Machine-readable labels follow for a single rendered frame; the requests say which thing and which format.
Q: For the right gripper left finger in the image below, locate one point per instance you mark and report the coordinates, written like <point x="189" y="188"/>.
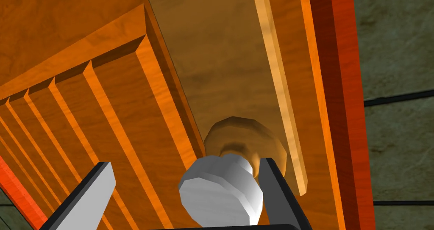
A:
<point x="89" y="198"/>

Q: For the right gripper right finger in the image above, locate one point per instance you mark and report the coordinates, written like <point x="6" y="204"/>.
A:
<point x="276" y="199"/>

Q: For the grey and tan door knob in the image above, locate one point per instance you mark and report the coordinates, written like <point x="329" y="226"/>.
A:
<point x="223" y="189"/>

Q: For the orange wooden door leaf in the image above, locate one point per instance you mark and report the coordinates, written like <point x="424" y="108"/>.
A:
<point x="101" y="87"/>

